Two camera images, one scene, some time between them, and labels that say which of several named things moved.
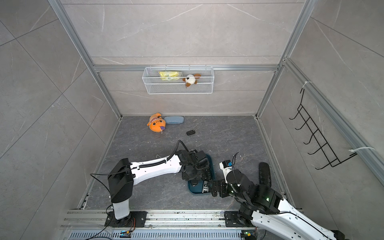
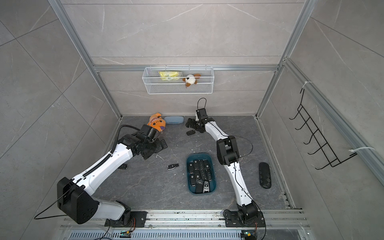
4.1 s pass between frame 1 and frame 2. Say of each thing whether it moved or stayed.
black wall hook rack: stayed
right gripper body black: moved
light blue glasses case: stayed
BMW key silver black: stayed
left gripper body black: moved
